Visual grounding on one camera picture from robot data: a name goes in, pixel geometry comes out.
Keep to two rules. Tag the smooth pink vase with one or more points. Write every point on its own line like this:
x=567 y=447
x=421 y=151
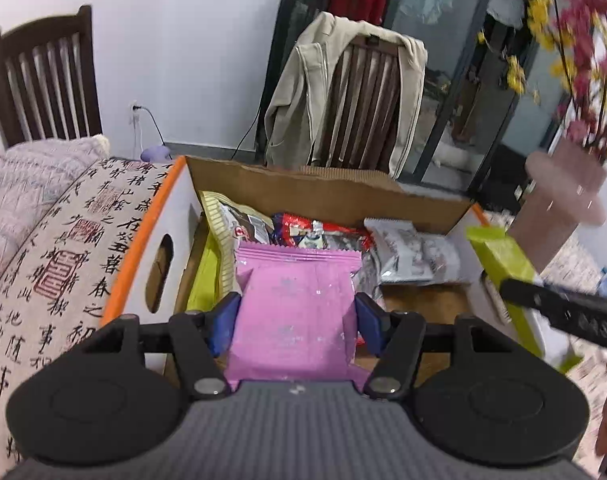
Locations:
x=548 y=210

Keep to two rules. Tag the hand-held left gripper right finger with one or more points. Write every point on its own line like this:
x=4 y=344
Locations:
x=369 y=325

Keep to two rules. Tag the white wall socket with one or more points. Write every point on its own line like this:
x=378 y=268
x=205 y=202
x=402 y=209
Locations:
x=136 y=110

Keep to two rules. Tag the beige jacket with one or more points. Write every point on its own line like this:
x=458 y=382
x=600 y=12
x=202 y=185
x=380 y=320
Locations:
x=303 y=85

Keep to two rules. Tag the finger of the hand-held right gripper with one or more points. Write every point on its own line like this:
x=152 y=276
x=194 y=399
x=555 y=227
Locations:
x=583 y=322

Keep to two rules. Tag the lime green snack packet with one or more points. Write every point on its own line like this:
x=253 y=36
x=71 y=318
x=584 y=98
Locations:
x=498 y=255
x=203 y=280

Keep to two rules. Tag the yellow and pink flowering branches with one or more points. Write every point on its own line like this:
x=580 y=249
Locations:
x=593 y=60

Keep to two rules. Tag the dark wooden chair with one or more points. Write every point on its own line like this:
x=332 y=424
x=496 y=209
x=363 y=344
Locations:
x=13 y=85

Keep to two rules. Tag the brown slatted wooden chair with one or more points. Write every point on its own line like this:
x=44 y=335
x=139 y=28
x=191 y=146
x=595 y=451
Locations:
x=363 y=95

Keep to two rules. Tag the orange cardboard box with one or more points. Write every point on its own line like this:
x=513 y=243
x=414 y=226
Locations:
x=308 y=190

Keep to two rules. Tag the pink snack packet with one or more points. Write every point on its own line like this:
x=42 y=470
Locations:
x=293 y=305

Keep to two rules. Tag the pile of mixed snack bags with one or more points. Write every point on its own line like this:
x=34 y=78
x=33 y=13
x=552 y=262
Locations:
x=408 y=255

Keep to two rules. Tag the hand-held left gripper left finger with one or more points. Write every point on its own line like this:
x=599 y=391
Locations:
x=223 y=322

